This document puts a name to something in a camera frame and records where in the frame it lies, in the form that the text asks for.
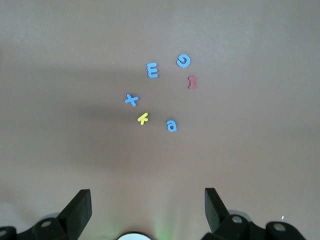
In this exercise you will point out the blue foam letter X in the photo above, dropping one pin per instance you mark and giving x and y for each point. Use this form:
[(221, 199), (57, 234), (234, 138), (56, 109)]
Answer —
[(131, 100)]

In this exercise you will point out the blue foam letter a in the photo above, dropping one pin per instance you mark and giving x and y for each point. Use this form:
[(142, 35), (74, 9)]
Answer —
[(167, 125)]

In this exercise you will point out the blue foam letter E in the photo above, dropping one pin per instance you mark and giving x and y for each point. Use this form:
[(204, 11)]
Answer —
[(149, 71)]

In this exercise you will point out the brown table cover sheet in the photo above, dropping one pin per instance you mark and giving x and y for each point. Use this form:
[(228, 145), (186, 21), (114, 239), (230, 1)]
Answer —
[(75, 75)]

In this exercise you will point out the blue foam letter G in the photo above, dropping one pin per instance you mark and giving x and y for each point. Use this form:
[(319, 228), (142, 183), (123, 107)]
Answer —
[(183, 65)]

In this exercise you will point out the red foam letter I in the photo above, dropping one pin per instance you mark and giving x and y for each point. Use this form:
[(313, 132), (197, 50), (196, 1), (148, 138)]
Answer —
[(192, 82)]

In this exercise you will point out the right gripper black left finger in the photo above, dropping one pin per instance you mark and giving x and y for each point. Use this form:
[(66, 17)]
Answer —
[(75, 215)]

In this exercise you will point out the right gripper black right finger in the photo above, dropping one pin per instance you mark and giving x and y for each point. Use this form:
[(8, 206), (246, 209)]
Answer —
[(217, 215)]

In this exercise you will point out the yellow foam letter K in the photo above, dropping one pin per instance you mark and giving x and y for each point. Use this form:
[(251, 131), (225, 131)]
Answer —
[(143, 119)]

